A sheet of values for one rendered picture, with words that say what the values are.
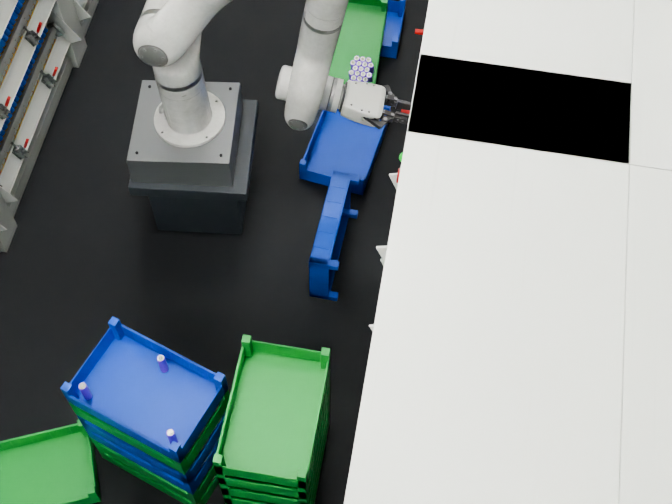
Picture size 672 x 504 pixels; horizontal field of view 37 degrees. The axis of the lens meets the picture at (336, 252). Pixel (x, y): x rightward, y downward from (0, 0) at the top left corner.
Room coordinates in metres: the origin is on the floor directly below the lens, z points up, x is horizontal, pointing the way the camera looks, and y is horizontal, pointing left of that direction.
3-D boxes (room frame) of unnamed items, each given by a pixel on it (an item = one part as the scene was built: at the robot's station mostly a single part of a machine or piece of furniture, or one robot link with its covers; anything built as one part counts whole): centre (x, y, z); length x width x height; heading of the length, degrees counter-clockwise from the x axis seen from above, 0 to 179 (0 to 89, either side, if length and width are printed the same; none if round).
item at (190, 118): (1.61, 0.40, 0.48); 0.19 x 0.19 x 0.18
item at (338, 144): (1.80, -0.02, 0.04); 0.30 x 0.20 x 0.08; 164
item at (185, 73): (1.64, 0.40, 0.69); 0.19 x 0.12 x 0.24; 169
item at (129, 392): (0.82, 0.42, 0.44); 0.30 x 0.20 x 0.08; 63
